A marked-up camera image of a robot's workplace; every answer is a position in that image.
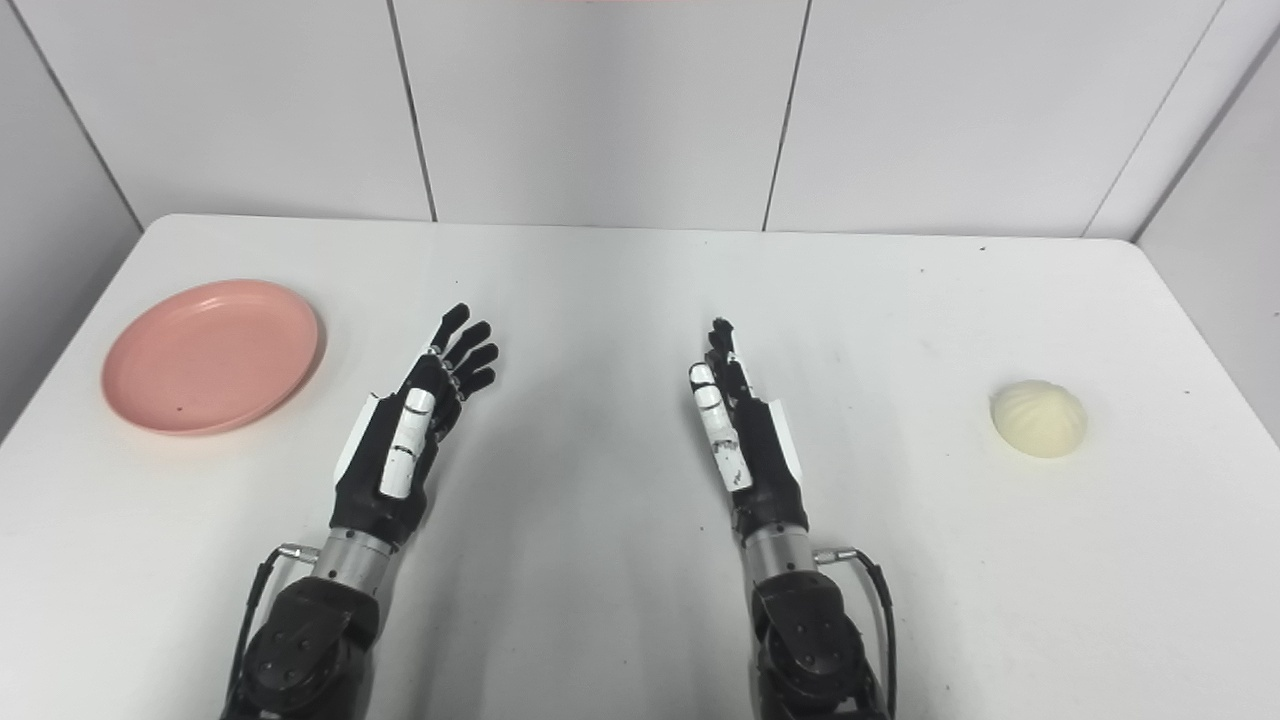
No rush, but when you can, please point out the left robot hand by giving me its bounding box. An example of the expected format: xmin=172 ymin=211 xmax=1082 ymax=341
xmin=330 ymin=303 xmax=499 ymax=548

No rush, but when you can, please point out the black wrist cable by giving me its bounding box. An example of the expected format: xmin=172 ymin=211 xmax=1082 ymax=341
xmin=814 ymin=546 xmax=899 ymax=719
xmin=222 ymin=543 xmax=319 ymax=713

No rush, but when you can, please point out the white steamed bun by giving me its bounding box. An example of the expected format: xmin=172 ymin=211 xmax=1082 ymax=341
xmin=990 ymin=379 xmax=1089 ymax=460

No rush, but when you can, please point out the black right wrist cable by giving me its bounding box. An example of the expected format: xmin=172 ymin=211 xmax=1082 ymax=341
xmin=814 ymin=546 xmax=899 ymax=719

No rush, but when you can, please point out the pink round plate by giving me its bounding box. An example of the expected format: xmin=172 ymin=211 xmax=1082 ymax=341
xmin=101 ymin=279 xmax=321 ymax=436

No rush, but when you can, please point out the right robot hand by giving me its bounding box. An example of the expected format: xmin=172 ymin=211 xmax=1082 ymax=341
xmin=688 ymin=318 xmax=809 ymax=541

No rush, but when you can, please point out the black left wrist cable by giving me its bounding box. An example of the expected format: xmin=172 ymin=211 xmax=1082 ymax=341
xmin=222 ymin=543 xmax=319 ymax=713

